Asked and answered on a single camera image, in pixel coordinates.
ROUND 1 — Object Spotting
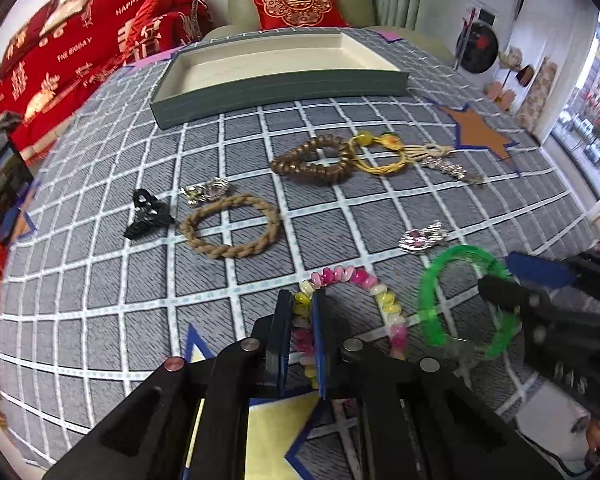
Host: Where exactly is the tan braided rope bracelet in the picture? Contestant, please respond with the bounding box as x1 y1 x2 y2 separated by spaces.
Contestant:
178 193 283 261

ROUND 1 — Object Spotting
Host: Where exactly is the silver rhinestone brooch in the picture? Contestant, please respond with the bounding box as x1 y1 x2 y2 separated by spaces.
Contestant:
180 177 230 207

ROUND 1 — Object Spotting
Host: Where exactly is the pink yellow bead bracelet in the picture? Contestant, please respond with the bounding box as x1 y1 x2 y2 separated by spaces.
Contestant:
291 264 412 391

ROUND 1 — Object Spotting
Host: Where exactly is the orange star patch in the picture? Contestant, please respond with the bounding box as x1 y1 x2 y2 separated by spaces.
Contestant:
436 103 516 162

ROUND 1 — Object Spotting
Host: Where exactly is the green translucent bangle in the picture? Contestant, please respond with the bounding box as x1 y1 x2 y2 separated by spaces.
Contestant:
417 245 520 362

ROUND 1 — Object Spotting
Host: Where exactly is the person's right hand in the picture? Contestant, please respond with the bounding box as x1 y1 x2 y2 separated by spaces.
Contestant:
570 415 600 468

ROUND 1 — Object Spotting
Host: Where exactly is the black claw hair clip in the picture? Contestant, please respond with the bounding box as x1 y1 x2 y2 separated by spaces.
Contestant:
124 188 175 240

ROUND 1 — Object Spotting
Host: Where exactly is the brown wooden bead bracelet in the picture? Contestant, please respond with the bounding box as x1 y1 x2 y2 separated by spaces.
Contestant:
270 133 357 187

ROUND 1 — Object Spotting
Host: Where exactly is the yellow star patch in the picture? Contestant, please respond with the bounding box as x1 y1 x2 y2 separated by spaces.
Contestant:
182 323 332 480

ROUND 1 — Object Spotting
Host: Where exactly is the pink star patch left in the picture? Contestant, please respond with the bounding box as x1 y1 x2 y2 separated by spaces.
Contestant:
129 47 182 68

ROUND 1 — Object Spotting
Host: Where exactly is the green jewelry tray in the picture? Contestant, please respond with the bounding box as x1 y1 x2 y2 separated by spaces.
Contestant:
149 28 408 129

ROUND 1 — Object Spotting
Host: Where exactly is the green armchair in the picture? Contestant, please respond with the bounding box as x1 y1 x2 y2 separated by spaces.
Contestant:
204 0 454 66

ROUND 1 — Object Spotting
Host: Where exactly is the pink rhinestone hair clip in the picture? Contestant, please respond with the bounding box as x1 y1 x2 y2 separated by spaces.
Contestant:
398 221 448 254

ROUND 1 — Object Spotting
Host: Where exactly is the silver star hair clip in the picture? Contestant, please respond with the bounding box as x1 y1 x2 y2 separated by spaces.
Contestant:
419 156 486 185

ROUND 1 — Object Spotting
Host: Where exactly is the pink star patch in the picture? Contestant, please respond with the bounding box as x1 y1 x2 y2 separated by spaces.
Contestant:
129 47 182 68
377 30 403 42

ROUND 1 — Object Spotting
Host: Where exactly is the pink star patch right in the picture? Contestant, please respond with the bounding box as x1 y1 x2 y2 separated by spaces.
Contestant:
377 30 403 42

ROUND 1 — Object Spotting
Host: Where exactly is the yellow sunflower cord charm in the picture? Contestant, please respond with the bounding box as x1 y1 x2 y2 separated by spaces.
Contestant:
347 131 454 177

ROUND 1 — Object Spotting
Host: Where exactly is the red embroidered cushion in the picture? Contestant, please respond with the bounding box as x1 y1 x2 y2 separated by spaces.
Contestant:
252 0 349 30

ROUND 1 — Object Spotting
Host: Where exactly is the grey checked table cloth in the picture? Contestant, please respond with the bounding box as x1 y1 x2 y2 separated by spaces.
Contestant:
0 32 597 468

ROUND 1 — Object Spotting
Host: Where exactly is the red wedding blanket sofa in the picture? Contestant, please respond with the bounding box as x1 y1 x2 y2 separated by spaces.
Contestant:
0 0 213 157

